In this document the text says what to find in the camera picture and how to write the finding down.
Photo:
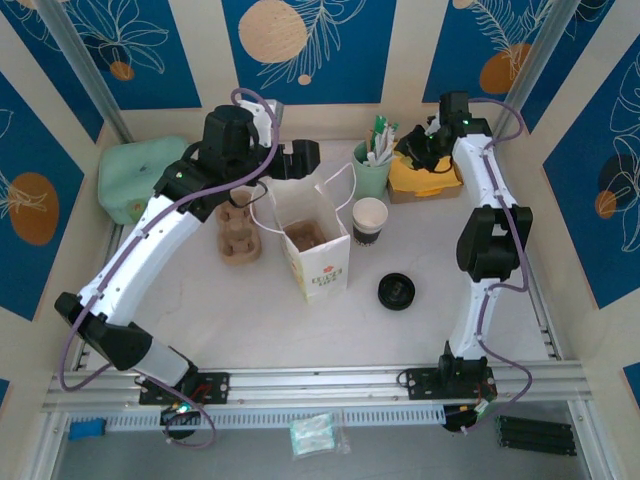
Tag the yellow paper napkins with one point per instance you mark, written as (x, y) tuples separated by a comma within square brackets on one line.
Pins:
[(420, 182)]

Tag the brown pulp cup carrier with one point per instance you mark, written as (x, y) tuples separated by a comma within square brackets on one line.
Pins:
[(239, 240), (305, 235)]

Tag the white paper takeout bag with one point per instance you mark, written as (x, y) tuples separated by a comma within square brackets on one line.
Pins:
[(325, 275)]

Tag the black cup lid stack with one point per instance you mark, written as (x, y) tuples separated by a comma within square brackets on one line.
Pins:
[(396, 292)]

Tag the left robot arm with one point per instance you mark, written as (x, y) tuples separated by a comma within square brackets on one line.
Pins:
[(145, 250)]

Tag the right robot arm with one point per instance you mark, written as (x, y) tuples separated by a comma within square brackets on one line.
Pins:
[(492, 245)]

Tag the green white stick sachet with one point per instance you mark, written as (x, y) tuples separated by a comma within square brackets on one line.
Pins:
[(380, 130), (391, 135)]

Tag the cardboard napkin box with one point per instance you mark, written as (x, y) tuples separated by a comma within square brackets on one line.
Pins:
[(425, 198)]

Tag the wooden stirrer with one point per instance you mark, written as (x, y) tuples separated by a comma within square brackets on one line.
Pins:
[(370, 140)]

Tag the white paper-wrapped straw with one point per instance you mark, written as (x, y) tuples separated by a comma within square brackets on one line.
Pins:
[(375, 159)]

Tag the mint green holder cup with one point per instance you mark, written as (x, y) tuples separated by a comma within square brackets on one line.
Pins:
[(372, 177)]

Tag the mint green lunch box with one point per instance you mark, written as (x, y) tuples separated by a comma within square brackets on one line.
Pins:
[(135, 165)]

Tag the small green-lit circuit board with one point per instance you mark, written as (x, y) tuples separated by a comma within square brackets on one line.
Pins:
[(481, 409), (180, 409)]

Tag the clear bag green white contents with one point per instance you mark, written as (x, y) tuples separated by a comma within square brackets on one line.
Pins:
[(312, 435)]

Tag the black ribbed rack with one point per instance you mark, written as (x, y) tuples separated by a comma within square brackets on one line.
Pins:
[(535, 435)]

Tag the blue plastic block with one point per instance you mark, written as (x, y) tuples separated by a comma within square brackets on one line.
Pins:
[(85, 430)]

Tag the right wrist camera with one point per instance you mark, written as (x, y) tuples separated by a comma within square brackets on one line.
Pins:
[(434, 121)]

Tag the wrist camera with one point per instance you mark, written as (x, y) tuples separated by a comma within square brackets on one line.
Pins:
[(265, 120), (434, 121)]

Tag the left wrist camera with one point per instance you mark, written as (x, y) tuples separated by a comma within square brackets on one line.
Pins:
[(265, 120)]

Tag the aluminium frame post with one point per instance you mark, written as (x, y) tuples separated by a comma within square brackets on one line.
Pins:
[(85, 65), (530, 65)]

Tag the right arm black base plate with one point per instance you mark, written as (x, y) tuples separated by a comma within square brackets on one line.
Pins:
[(415, 382)]

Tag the aluminium mounting rail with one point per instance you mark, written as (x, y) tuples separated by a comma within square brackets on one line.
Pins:
[(320, 385)]

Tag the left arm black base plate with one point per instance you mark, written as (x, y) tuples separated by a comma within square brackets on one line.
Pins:
[(220, 387)]

